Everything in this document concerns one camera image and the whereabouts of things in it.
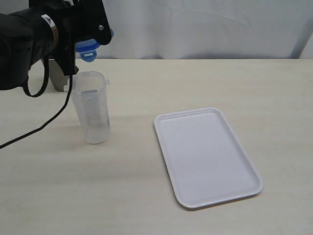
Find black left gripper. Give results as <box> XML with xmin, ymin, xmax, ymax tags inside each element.
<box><xmin>53</xmin><ymin>0</ymin><xmax>112</xmax><ymax>76</ymax></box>

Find blue snap-lock container lid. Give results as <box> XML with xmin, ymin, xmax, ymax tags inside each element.
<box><xmin>75</xmin><ymin>39</ymin><xmax>101</xmax><ymax>62</ymax></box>

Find stainless steel cup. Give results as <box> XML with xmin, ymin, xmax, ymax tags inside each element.
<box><xmin>48</xmin><ymin>59</ymin><xmax>69</xmax><ymax>92</ymax></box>

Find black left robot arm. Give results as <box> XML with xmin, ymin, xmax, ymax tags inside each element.
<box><xmin>0</xmin><ymin>0</ymin><xmax>112</xmax><ymax>91</ymax></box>

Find clear tall plastic container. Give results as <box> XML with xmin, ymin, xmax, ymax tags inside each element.
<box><xmin>70</xmin><ymin>71</ymin><xmax>111</xmax><ymax>144</ymax></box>

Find white backdrop curtain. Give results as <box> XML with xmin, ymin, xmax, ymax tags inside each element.
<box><xmin>0</xmin><ymin>0</ymin><xmax>313</xmax><ymax>59</ymax></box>

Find white rectangular plastic tray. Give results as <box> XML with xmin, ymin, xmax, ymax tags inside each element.
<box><xmin>154</xmin><ymin>107</ymin><xmax>263</xmax><ymax>210</ymax></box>

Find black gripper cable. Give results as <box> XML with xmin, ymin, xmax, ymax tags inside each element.
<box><xmin>0</xmin><ymin>56</ymin><xmax>74</xmax><ymax>149</ymax></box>

